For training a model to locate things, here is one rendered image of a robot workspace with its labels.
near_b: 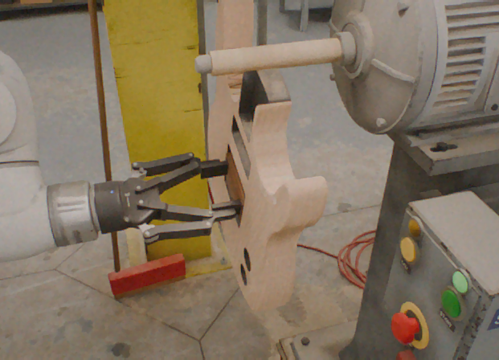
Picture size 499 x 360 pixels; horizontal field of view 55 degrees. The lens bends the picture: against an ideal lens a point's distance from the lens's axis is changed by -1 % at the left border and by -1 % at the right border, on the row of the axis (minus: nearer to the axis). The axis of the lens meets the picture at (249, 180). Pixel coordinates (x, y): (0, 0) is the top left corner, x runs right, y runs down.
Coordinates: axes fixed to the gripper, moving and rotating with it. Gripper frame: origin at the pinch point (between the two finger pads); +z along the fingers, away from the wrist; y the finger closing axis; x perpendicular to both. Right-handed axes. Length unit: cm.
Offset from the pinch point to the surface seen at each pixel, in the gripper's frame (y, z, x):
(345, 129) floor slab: -129, 118, -157
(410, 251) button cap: 20.3, 17.1, 10.0
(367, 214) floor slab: -56, 93, -131
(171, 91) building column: -75, 3, -53
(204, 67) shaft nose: -6.4, -3.5, 19.0
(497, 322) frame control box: 31.6, 20.7, 13.7
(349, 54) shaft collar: -5.4, 16.4, 19.7
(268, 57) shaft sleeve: -6.3, 5.1, 19.7
